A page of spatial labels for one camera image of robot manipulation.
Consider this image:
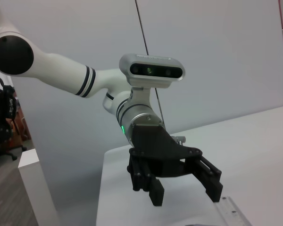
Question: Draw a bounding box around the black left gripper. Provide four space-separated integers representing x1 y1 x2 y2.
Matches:
126 122 224 207

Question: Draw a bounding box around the transparent plastic ruler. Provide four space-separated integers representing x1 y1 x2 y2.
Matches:
214 195 253 226

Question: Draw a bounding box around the black office chair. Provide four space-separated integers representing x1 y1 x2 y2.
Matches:
0 76 28 161

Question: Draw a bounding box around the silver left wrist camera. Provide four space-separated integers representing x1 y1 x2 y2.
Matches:
119 53 186 111

